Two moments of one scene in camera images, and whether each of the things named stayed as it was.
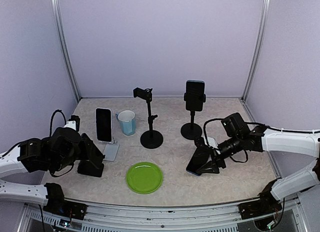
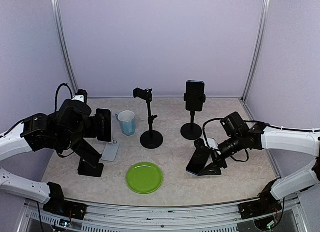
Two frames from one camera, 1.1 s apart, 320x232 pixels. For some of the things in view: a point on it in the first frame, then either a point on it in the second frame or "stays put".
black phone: [201, 156] stays put
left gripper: [86, 151] -> [96, 125]
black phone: [194, 93] stays put
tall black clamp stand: [150, 139] stays put
